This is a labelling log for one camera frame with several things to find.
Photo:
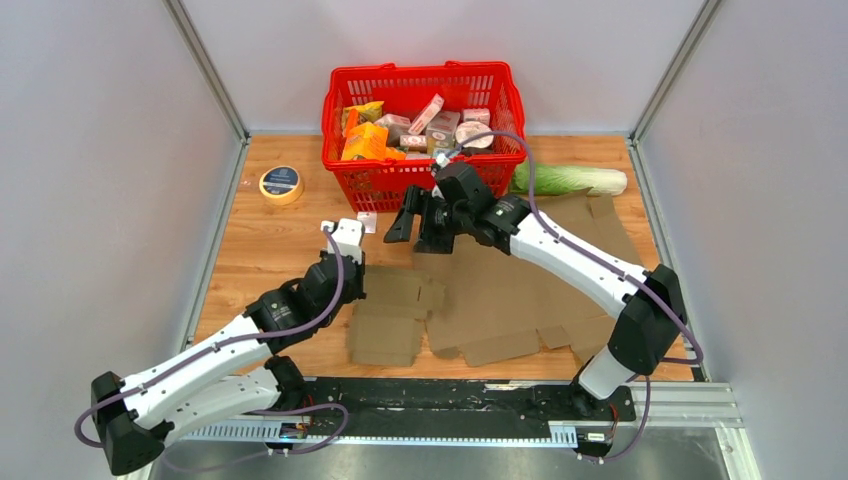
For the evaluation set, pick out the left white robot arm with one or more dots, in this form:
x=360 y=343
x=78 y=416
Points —
x=138 y=416

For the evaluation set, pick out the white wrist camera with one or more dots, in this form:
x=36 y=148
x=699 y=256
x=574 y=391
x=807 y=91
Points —
x=345 y=237
x=442 y=159

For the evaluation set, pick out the yellow snack bag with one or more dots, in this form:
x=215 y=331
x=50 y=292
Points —
x=356 y=115

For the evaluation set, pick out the small white paper packet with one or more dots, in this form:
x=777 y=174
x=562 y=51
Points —
x=369 y=221

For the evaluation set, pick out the large flat cardboard sheet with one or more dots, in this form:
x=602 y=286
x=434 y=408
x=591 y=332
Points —
x=505 y=318

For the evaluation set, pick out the red plastic shopping basket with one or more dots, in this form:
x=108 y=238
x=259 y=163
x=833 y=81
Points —
x=379 y=185

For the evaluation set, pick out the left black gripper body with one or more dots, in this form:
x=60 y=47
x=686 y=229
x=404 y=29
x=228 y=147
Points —
x=357 y=288

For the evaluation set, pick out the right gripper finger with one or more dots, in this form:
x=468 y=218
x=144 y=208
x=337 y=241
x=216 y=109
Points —
x=412 y=205
x=439 y=245

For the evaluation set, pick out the small pink box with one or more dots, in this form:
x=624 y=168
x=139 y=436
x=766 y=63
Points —
x=481 y=115

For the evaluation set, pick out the small brown cardboard box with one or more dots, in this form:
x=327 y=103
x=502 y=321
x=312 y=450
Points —
x=386 y=327

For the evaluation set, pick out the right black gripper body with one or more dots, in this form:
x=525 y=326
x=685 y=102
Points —
x=441 y=219

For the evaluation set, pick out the pink white long box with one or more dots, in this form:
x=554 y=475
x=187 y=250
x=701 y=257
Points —
x=426 y=115

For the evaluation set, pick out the green napa cabbage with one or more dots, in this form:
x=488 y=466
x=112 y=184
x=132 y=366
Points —
x=555 y=180

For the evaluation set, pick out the orange snack box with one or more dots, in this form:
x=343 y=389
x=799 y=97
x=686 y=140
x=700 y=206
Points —
x=366 y=141

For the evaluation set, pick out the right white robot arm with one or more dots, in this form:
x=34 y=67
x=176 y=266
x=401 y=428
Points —
x=646 y=305

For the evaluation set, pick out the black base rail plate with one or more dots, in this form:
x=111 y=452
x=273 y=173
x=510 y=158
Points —
x=451 y=409

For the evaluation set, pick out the beige carton box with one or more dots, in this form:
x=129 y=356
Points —
x=440 y=131

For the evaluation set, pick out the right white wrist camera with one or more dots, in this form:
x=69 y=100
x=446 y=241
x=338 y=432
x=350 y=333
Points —
x=442 y=159

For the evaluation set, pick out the yellow tape roll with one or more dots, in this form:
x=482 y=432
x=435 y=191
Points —
x=281 y=185

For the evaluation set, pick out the grey white box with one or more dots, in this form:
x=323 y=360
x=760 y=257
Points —
x=396 y=125

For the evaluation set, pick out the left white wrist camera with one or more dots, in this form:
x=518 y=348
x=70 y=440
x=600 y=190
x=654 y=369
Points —
x=345 y=237

